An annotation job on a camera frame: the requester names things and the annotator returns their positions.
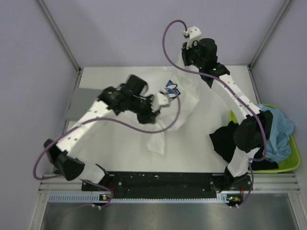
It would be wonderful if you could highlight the grey slotted cable duct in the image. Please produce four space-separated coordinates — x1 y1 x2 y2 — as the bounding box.
48 193 240 204

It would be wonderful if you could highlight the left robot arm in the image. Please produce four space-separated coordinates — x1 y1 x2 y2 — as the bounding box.
44 75 169 190

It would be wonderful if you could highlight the green plastic basket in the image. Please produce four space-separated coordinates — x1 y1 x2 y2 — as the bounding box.
227 103 300 176

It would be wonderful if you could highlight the right aluminium corner post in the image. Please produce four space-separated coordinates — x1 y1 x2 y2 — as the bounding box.
248 0 292 69

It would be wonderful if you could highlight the light blue t shirt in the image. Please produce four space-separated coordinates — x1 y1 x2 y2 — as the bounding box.
258 104 295 163

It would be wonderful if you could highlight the white daisy print t shirt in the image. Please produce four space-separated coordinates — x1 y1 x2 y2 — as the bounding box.
124 49 204 156

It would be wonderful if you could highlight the aluminium front frame rail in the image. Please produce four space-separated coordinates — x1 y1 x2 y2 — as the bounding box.
38 172 300 194

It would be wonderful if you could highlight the folded grey t shirt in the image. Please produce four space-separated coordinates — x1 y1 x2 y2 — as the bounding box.
65 88 102 122

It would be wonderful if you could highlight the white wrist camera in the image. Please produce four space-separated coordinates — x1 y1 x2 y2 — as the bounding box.
152 88 171 112
183 26 201 49

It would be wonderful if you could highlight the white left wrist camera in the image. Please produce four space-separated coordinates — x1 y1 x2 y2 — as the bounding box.
152 88 171 112

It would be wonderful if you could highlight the black t shirt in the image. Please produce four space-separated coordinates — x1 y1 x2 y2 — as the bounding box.
209 121 280 171

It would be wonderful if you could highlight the aluminium corner post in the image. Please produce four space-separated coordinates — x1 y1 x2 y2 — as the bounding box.
248 0 292 69
35 0 82 72

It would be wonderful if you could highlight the left aluminium corner post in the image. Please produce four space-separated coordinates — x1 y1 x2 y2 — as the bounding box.
35 0 82 72

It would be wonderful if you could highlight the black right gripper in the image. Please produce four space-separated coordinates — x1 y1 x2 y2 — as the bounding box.
180 40 205 70

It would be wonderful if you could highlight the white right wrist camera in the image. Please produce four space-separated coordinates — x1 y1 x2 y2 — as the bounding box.
183 26 201 49

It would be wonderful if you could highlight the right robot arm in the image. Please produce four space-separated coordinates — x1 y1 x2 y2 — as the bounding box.
182 38 273 192

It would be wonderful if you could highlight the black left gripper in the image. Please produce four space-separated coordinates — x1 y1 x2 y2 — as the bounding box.
128 94 160 125

